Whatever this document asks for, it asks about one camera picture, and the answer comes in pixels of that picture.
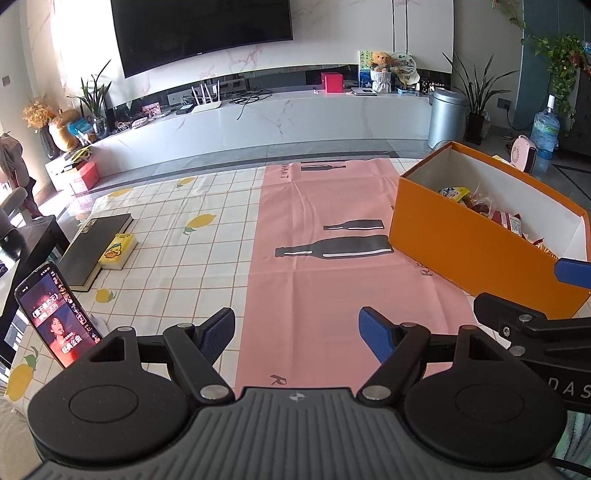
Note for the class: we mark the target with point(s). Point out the yellow white America snack bag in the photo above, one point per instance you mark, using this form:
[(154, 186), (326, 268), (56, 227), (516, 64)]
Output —
[(455, 193)]

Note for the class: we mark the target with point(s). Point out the yellow duck tissue pack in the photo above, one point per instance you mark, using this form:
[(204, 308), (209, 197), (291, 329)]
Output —
[(118, 251)]

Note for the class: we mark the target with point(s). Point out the red fries snack bag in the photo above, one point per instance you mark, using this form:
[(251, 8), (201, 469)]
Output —
[(511, 222)]

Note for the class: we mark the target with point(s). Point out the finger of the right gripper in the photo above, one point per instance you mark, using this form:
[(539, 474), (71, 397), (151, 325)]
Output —
[(573, 272)]

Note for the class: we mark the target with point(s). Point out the pink small heater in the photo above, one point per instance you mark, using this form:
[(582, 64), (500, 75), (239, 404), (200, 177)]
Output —
[(523, 154)]

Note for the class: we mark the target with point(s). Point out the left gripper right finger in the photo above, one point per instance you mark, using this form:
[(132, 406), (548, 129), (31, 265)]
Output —
[(398, 348)]

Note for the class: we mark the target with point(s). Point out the red box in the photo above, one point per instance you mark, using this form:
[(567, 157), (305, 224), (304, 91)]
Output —
[(332, 82)]

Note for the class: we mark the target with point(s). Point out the black book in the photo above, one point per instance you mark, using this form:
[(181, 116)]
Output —
[(79, 265)]

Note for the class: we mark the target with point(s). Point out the smartphone lit screen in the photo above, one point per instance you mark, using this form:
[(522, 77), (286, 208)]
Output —
[(56, 315)]

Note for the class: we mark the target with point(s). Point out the silver trash can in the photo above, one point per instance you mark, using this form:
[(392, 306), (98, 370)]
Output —
[(448, 116)]

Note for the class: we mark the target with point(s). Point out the orange cardboard box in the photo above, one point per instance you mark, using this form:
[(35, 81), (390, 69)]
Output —
[(476, 253)]

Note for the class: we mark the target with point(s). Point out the white router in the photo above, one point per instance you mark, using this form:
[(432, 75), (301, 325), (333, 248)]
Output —
[(206, 97)]

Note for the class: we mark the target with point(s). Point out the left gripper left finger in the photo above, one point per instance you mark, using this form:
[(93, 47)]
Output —
[(193, 350)]

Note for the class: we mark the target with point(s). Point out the brown clear pastry bag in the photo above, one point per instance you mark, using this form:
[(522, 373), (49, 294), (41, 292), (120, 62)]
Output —
[(480, 203)]

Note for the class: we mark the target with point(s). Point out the black television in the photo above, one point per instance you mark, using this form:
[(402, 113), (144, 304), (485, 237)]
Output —
[(155, 33)]

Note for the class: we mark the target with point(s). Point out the blue water jug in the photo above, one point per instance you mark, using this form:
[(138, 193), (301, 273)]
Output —
[(545, 131)]

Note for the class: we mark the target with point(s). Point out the white tv cabinet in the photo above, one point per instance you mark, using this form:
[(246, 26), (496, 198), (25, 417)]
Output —
[(298, 124)]

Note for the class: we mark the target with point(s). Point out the potted green plant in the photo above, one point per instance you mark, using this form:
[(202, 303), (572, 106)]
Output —
[(479, 87)]

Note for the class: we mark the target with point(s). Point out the teddy bear toy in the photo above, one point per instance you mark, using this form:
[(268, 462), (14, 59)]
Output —
[(383, 62)]

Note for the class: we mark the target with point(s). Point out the pink bottle print mat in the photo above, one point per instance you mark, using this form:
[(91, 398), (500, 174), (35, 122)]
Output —
[(320, 254)]

